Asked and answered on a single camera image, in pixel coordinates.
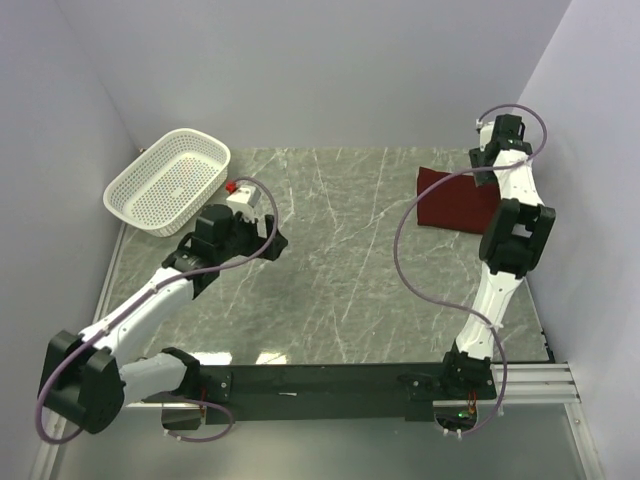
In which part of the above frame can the dark red t shirt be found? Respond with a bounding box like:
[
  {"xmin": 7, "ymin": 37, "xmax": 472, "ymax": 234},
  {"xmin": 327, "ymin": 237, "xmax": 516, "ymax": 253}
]
[{"xmin": 416, "ymin": 175, "xmax": 501, "ymax": 235}]

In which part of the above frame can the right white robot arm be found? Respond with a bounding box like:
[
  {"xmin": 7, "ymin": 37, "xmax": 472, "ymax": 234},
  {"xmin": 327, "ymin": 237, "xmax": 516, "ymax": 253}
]
[{"xmin": 438, "ymin": 114, "xmax": 556, "ymax": 399}]

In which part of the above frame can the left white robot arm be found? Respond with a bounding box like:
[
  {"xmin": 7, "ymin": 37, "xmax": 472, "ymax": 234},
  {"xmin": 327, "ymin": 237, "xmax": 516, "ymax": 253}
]
[{"xmin": 36, "ymin": 202, "xmax": 288, "ymax": 434}]

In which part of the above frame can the white perforated plastic basket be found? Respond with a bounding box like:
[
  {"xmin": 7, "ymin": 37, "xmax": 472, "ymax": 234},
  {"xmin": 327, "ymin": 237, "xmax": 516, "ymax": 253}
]
[{"xmin": 103, "ymin": 128, "xmax": 231, "ymax": 238}]

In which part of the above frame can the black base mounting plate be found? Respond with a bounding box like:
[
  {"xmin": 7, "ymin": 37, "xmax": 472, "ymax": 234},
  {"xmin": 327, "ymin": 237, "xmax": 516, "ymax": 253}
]
[{"xmin": 201, "ymin": 363, "xmax": 497, "ymax": 422}]

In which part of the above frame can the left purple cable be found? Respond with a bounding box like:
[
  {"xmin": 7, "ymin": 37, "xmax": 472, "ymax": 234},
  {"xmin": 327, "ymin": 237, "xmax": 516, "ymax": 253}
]
[{"xmin": 33, "ymin": 177, "xmax": 279, "ymax": 446}]

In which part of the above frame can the purple cable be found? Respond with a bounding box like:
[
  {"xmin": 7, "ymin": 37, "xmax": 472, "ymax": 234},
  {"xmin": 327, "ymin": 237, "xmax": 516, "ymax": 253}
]
[
  {"xmin": 33, "ymin": 177, "xmax": 279, "ymax": 446},
  {"xmin": 393, "ymin": 103, "xmax": 509, "ymax": 444}
]

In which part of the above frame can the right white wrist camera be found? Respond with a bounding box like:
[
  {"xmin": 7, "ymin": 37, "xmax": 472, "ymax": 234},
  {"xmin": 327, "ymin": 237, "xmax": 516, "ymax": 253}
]
[{"xmin": 476, "ymin": 120, "xmax": 494, "ymax": 150}]

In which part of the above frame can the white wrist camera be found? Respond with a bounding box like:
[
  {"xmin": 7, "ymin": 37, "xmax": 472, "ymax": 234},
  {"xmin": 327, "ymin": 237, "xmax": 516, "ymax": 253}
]
[
  {"xmin": 225, "ymin": 182, "xmax": 261, "ymax": 222},
  {"xmin": 476, "ymin": 120, "xmax": 494, "ymax": 150}
]

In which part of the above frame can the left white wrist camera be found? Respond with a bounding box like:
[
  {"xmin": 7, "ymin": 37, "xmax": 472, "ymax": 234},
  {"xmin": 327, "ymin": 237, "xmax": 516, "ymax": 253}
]
[{"xmin": 225, "ymin": 182, "xmax": 261, "ymax": 222}]

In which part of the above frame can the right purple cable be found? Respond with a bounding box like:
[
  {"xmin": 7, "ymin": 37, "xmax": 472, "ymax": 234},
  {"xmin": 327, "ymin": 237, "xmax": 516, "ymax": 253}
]
[{"xmin": 393, "ymin": 103, "xmax": 509, "ymax": 444}]

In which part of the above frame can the aluminium extrusion rail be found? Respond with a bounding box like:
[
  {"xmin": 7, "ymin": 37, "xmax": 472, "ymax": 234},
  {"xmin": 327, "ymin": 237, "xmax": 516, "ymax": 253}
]
[{"xmin": 434, "ymin": 363, "xmax": 581, "ymax": 407}]

